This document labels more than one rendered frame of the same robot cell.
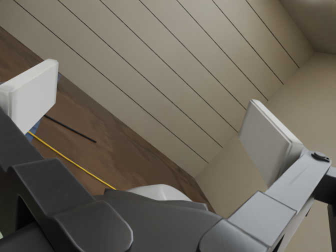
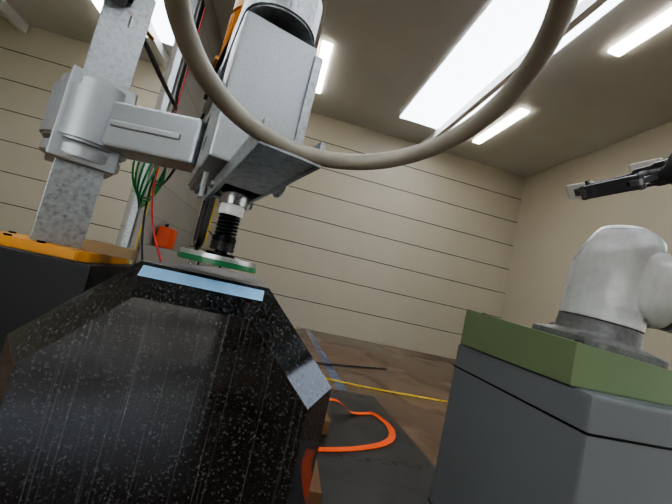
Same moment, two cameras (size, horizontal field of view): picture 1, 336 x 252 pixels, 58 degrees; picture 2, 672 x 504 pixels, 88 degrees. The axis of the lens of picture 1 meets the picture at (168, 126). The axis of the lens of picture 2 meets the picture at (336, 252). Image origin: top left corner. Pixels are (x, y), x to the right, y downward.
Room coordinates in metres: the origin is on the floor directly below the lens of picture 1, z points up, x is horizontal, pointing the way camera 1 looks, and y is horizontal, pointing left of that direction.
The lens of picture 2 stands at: (-0.59, 0.32, 0.87)
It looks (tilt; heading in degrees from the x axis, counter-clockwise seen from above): 6 degrees up; 15
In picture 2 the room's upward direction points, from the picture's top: 13 degrees clockwise
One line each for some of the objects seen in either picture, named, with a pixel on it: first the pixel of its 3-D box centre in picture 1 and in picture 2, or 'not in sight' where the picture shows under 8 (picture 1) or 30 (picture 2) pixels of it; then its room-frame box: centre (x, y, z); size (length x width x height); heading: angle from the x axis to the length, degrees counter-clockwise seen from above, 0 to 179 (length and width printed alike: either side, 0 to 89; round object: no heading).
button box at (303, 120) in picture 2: not in sight; (303, 106); (0.32, 0.77, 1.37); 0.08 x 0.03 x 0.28; 42
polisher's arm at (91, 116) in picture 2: not in sight; (131, 133); (0.69, 1.78, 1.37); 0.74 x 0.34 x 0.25; 102
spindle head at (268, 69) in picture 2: not in sight; (250, 122); (0.36, 0.95, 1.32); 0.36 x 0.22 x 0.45; 42
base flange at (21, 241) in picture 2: not in sight; (54, 246); (0.65, 1.98, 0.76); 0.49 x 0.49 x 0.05; 26
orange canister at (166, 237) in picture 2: not in sight; (167, 238); (3.15, 3.53, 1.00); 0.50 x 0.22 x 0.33; 24
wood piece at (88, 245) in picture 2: not in sight; (110, 250); (0.72, 1.73, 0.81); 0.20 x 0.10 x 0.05; 124
